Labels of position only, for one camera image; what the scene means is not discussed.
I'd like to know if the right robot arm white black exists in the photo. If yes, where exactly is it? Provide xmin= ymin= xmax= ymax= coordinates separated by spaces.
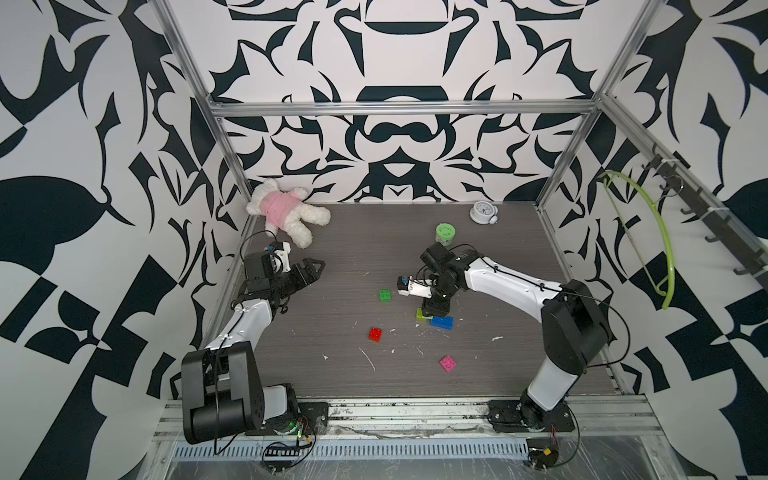
xmin=400 ymin=243 xmax=614 ymax=426

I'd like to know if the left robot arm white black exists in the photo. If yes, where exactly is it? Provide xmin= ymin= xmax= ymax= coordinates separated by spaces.
xmin=181 ymin=249 xmax=325 ymax=444

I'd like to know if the blue lego brick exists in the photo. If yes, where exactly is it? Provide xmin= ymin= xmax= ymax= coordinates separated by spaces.
xmin=430 ymin=316 xmax=454 ymax=331

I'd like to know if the pink lego brick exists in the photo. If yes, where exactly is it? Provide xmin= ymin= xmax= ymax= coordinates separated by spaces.
xmin=439 ymin=355 xmax=457 ymax=372

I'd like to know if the red lego brick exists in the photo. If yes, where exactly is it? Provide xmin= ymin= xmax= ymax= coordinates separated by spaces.
xmin=368 ymin=328 xmax=383 ymax=342

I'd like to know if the green lidded jar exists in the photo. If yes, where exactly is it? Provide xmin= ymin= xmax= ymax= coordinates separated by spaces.
xmin=435 ymin=223 xmax=456 ymax=247

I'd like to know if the small white alarm clock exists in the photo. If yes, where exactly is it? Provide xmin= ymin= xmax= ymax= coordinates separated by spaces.
xmin=470 ymin=201 xmax=498 ymax=225

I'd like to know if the white plush toy pink shirt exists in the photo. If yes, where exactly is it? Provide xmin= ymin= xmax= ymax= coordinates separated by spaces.
xmin=246 ymin=179 xmax=331 ymax=249

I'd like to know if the small yellow connector box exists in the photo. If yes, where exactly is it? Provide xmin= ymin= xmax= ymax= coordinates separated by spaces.
xmin=527 ymin=445 xmax=559 ymax=471

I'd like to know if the green hoop tube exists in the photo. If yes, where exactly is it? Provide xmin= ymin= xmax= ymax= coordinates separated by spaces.
xmin=599 ymin=170 xmax=677 ymax=310

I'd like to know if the black hook rack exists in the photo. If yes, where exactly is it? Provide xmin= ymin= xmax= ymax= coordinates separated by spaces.
xmin=641 ymin=143 xmax=767 ymax=290

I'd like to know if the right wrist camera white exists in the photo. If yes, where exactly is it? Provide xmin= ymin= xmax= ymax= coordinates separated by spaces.
xmin=397 ymin=276 xmax=432 ymax=298

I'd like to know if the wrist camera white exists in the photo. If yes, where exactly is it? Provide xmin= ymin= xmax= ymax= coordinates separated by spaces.
xmin=397 ymin=276 xmax=432 ymax=298
xmin=269 ymin=241 xmax=291 ymax=274

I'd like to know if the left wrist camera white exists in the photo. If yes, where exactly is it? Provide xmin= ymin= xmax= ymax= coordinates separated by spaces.
xmin=269 ymin=241 xmax=291 ymax=274

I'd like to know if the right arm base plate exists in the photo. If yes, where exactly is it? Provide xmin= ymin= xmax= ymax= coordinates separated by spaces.
xmin=487 ymin=397 xmax=576 ymax=433

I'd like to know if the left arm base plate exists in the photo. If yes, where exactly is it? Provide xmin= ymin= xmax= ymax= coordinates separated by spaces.
xmin=245 ymin=402 xmax=330 ymax=436

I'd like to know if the aluminium front rail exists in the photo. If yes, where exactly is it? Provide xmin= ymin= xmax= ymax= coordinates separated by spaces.
xmin=152 ymin=392 xmax=661 ymax=445

